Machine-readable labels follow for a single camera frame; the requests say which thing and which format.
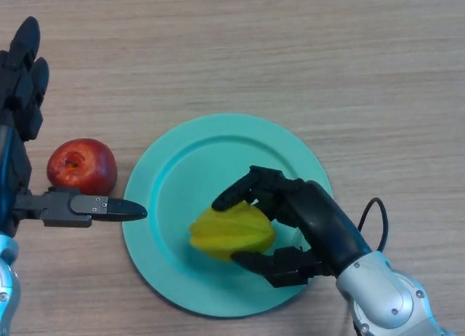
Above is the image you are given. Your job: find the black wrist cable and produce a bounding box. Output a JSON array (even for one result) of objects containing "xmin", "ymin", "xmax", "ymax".
[{"xmin": 348, "ymin": 197, "xmax": 388, "ymax": 336}]

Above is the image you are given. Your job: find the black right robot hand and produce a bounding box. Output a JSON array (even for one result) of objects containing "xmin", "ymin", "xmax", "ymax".
[{"xmin": 211, "ymin": 164, "xmax": 373, "ymax": 289}]

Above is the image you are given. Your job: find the red apple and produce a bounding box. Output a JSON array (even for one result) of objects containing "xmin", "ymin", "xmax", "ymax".
[{"xmin": 46, "ymin": 138, "xmax": 118, "ymax": 196}]

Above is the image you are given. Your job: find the yellow starfruit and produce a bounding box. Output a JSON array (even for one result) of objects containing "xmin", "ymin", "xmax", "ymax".
[{"xmin": 188, "ymin": 200, "xmax": 278, "ymax": 263}]

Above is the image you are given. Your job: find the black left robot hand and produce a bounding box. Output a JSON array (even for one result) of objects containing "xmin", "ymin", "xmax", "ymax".
[{"xmin": 0, "ymin": 15, "xmax": 148, "ymax": 239}]

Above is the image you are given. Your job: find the green round plate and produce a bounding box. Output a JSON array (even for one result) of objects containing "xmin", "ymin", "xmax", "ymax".
[{"xmin": 122, "ymin": 113, "xmax": 333, "ymax": 318}]

